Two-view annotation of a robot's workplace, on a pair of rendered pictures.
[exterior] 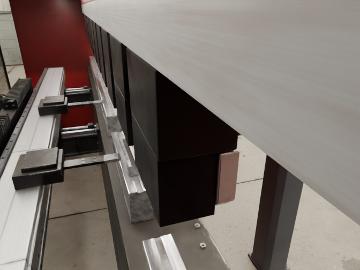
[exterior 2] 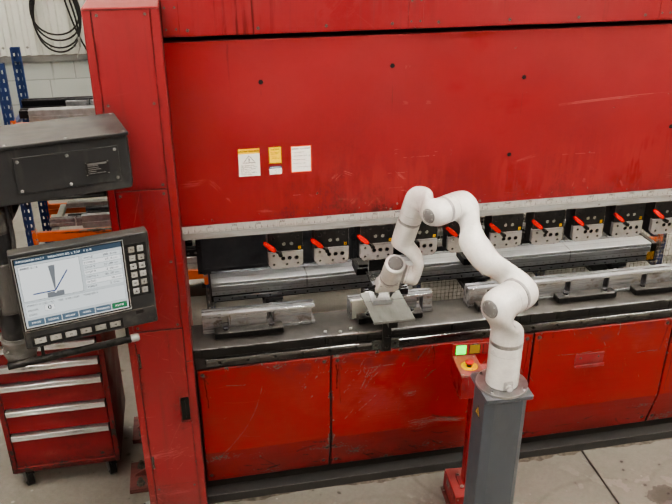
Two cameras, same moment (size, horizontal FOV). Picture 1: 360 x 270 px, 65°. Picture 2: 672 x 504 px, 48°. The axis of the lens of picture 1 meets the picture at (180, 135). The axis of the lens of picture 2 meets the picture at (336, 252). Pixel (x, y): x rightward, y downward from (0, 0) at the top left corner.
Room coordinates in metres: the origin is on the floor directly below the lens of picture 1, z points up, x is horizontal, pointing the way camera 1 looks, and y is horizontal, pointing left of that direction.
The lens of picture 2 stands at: (0.91, -2.91, 2.67)
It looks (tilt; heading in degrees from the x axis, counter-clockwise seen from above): 26 degrees down; 97
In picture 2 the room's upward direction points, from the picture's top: straight up
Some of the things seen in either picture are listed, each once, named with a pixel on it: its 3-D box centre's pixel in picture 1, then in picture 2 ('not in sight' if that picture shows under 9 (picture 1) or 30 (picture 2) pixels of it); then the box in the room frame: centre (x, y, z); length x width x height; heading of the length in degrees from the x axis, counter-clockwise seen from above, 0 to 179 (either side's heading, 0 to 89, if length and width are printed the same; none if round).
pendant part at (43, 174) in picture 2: not in sight; (61, 248); (-0.34, -0.66, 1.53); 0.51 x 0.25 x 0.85; 33
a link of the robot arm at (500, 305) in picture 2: not in sight; (503, 315); (1.20, -0.55, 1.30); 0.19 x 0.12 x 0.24; 49
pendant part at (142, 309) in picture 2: not in sight; (84, 283); (-0.25, -0.71, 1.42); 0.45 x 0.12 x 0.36; 33
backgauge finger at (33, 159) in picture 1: (70, 160); (370, 271); (0.66, 0.29, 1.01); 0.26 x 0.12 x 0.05; 109
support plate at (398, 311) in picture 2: not in sight; (386, 306); (0.76, 0.00, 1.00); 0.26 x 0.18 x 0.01; 109
